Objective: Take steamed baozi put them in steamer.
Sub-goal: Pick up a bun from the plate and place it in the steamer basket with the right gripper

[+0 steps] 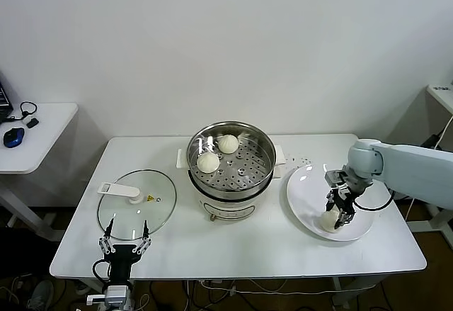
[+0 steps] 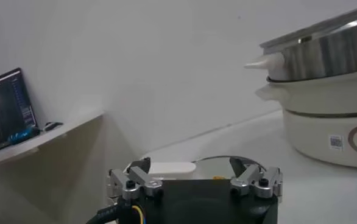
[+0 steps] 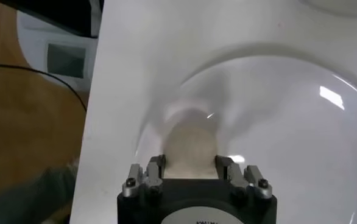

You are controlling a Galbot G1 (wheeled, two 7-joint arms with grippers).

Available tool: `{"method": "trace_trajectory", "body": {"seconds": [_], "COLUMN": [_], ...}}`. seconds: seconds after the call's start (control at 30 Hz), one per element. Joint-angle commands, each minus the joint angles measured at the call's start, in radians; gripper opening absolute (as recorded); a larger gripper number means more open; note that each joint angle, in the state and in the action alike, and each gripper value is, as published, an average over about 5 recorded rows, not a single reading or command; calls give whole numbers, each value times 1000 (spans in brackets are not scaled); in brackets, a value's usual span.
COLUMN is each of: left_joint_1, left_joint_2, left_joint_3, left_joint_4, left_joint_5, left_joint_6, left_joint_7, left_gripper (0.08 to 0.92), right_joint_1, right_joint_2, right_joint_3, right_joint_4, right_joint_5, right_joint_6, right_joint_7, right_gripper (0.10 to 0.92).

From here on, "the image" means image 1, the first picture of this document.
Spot black looped thin cable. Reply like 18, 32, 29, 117
8, 101, 39, 123

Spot white cable under table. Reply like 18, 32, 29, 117
197, 278, 340, 295

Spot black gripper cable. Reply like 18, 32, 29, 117
353, 188, 396, 213
92, 259, 110, 283

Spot white side table rounded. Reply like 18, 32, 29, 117
0, 103, 81, 242

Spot white electric cooker pot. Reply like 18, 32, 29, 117
176, 146, 286, 224

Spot black laptop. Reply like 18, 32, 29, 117
0, 77, 16, 123

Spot black power cable with adapter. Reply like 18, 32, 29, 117
388, 132, 447, 202

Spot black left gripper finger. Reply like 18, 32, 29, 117
133, 220, 152, 255
98, 217, 116, 255

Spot white steamed baozi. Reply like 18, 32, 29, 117
197, 152, 221, 174
217, 134, 239, 154
320, 210, 343, 233

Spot glass lid white handle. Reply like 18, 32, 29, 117
97, 168, 178, 240

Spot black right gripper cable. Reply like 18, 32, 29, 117
353, 188, 396, 213

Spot blue computer mouse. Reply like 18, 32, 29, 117
2, 126, 25, 148

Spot stainless steel steamer basket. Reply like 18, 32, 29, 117
186, 121, 277, 200

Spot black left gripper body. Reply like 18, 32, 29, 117
105, 243, 143, 281

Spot white round plate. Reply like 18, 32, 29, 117
285, 164, 376, 242

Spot white hanging cable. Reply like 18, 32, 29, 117
405, 115, 453, 222

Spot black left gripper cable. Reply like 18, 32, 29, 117
92, 259, 110, 283

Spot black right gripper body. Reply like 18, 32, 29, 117
331, 188, 357, 213

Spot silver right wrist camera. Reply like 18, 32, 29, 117
324, 170, 343, 186

